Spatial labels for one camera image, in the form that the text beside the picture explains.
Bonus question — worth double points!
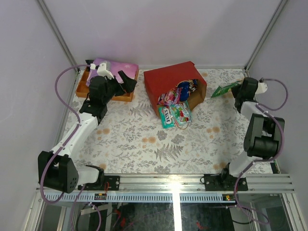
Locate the green candy packet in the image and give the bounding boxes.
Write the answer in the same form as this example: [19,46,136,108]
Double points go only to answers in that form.
[211,80,242,98]

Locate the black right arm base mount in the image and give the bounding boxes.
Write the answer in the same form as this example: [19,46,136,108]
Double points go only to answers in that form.
[200,174,238,192]

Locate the aluminium front rail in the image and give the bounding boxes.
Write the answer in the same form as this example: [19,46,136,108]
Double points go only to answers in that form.
[36,173,295,193]

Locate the pink purple Fox's candy bag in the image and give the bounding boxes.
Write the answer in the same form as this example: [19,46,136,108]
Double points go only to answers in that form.
[157,87,182,106]

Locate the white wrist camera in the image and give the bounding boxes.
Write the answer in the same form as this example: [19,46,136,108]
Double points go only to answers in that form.
[255,81,268,94]
[89,61,115,79]

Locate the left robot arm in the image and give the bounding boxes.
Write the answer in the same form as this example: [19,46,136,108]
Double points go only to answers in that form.
[38,70,137,193]

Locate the blue Oreo snack bag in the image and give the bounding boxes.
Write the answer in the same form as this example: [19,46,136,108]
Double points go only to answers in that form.
[177,79,198,102]

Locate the wooden compartment tray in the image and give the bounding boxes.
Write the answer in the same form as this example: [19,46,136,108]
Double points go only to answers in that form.
[76,67,134,103]

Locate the dark patterned cloth at back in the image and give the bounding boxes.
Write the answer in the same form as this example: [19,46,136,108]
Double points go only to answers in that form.
[85,60,96,70]

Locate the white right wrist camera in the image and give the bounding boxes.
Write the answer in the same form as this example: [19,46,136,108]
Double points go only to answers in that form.
[255,81,268,94]

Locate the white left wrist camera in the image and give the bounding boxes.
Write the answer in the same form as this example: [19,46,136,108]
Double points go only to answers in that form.
[89,61,115,79]

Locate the teal Fox's candy bag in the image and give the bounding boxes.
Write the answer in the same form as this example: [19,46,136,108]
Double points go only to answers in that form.
[158,101,192,129]

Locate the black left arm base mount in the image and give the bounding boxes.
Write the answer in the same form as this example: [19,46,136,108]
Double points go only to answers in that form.
[84,175,120,191]

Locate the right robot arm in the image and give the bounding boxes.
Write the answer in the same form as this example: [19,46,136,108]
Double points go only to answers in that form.
[219,77,285,190]

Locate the red paper bag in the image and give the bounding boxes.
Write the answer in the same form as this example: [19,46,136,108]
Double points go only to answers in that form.
[144,61,207,118]

